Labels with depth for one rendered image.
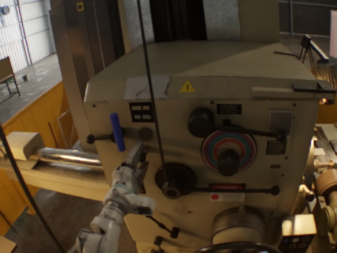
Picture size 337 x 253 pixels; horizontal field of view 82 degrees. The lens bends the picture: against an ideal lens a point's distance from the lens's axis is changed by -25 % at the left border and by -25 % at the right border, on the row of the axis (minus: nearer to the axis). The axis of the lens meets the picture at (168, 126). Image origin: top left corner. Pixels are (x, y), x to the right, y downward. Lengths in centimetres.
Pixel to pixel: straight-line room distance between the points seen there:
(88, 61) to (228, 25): 86
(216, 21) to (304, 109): 73
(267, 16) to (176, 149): 85
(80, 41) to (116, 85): 82
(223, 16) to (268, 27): 25
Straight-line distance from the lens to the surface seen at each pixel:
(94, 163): 148
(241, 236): 92
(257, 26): 131
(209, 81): 72
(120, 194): 61
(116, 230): 57
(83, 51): 157
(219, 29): 129
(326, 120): 379
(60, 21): 164
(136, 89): 75
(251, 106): 70
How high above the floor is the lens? 214
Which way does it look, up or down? 29 degrees down
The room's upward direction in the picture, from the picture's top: 8 degrees counter-clockwise
